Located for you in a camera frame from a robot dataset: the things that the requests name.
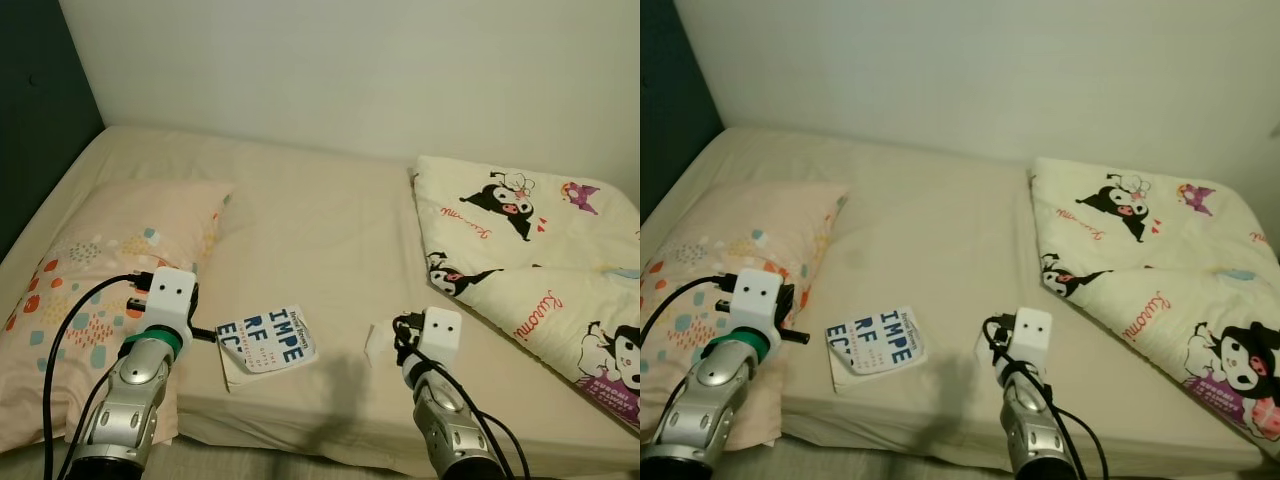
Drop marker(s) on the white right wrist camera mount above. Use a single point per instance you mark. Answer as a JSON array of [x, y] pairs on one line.
[[442, 333], [1032, 333]]

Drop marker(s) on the white book blue letters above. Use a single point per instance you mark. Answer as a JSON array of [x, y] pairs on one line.
[[880, 345], [270, 345]]

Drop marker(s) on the dark green padded headboard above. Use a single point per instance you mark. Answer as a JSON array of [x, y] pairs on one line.
[[675, 90], [40, 110]]

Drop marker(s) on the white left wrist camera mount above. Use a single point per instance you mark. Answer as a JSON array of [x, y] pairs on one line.
[[170, 300], [755, 300]]

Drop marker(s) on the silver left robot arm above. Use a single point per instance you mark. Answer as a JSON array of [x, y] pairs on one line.
[[130, 400], [715, 400]]

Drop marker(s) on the pink patterned pillow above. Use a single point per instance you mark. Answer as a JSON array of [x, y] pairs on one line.
[[720, 240], [90, 260]]

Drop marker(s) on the cream cartoon print quilt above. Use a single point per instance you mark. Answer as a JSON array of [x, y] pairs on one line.
[[540, 250], [1150, 250]]

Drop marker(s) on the bed with beige sheet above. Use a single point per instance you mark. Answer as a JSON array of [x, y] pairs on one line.
[[940, 220], [320, 220]]

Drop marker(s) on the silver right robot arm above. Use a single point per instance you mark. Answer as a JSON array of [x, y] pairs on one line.
[[450, 430], [1035, 430]]

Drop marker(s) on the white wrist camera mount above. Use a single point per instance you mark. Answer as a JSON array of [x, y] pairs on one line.
[[1032, 333], [170, 300], [755, 300], [442, 333]]

